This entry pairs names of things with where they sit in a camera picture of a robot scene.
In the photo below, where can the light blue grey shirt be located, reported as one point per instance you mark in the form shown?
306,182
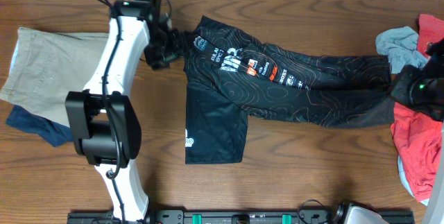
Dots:
400,47

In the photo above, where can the black printed cycling jersey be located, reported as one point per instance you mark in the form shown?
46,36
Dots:
231,76

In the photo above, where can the folded beige trousers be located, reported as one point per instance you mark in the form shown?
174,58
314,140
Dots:
49,65

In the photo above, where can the folded navy blue garment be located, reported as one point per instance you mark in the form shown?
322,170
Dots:
53,133

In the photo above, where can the red orange shirt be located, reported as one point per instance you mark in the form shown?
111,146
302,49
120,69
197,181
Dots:
418,140

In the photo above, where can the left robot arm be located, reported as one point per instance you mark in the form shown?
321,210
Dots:
102,119

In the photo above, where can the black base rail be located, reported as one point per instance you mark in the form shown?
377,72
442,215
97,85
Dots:
311,211

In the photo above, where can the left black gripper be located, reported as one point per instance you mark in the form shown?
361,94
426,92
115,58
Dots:
182,42

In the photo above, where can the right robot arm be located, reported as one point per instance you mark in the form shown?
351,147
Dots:
422,90

